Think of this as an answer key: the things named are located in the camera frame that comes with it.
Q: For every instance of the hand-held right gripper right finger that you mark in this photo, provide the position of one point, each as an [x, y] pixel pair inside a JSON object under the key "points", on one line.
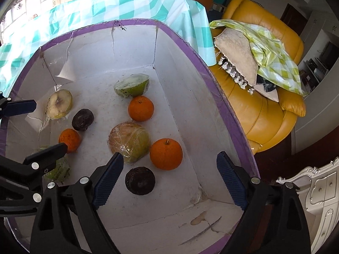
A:
{"points": [[233, 182]]}

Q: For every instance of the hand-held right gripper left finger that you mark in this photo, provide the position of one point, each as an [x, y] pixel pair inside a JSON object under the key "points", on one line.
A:
{"points": [[108, 180]]}

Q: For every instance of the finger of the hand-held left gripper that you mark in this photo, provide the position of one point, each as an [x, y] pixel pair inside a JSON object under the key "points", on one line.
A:
{"points": [[45, 158], [20, 107]]}

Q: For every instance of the green apple half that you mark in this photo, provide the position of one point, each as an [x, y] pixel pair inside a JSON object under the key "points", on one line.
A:
{"points": [[59, 171], [132, 86], [132, 140]]}

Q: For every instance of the orange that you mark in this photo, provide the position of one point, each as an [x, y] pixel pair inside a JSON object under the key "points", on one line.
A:
{"points": [[141, 108], [166, 154], [69, 140]]}

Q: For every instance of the dark wrinkled passion fruit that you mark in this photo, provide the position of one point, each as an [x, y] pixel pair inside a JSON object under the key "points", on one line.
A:
{"points": [[139, 180], [83, 119]]}

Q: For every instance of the brown-faced apple half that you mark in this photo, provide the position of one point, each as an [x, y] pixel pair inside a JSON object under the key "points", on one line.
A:
{"points": [[59, 104]]}

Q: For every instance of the white box with purple rim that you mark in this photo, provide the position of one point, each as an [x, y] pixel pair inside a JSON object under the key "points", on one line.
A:
{"points": [[159, 203]]}

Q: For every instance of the yellow leather sofa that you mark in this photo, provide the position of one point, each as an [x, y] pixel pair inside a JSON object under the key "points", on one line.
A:
{"points": [[264, 116]]}

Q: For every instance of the white ornate cabinet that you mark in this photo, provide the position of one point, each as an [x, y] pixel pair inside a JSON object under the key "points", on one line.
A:
{"points": [[323, 190]]}

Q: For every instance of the dark patterned cushion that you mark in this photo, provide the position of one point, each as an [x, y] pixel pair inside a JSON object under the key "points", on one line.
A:
{"points": [[267, 90]]}

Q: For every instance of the window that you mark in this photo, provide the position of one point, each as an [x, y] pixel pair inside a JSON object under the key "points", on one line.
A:
{"points": [[26, 8]]}

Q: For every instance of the teal checkered tablecloth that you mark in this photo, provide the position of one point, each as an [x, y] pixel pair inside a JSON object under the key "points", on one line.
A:
{"points": [[79, 13]]}

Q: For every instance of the green checkered cloth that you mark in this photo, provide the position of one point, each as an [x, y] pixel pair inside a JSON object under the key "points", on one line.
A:
{"points": [[275, 60]]}

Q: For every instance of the beige tasselled cushion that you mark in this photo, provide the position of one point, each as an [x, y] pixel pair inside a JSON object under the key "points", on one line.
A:
{"points": [[235, 50]]}

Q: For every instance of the white shelf unit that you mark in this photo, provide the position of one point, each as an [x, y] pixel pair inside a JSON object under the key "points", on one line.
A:
{"points": [[315, 66]]}

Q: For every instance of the dark wooden door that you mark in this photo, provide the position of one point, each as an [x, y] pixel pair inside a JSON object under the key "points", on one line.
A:
{"points": [[292, 18]]}

